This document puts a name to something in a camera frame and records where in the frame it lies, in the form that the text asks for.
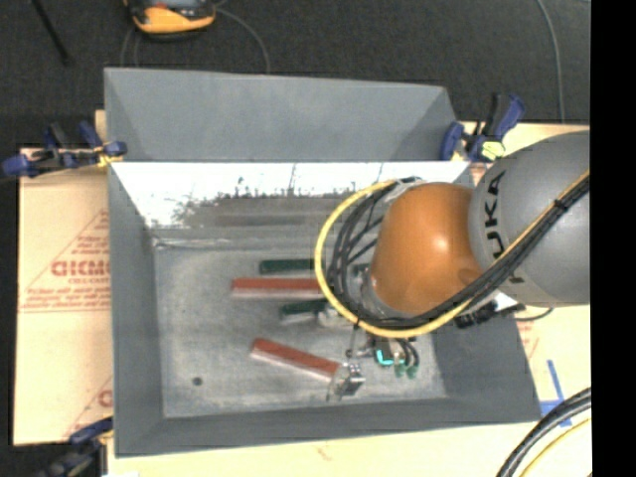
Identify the red-brown flat block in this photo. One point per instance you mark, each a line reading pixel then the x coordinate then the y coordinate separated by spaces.
pixel 293 357
pixel 275 286

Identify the dark green flat block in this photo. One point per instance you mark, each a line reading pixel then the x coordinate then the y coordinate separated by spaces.
pixel 285 266
pixel 300 310

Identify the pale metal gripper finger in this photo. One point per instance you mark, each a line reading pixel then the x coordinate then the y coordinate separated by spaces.
pixel 337 384
pixel 356 378

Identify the grey metal bin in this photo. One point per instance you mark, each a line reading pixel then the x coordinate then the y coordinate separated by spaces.
pixel 238 127

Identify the brown cardboard board, red print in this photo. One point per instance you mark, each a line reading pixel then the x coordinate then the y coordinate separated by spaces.
pixel 59 326

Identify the black cylinder on white bracket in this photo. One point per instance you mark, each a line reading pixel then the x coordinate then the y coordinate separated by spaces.
pixel 472 319

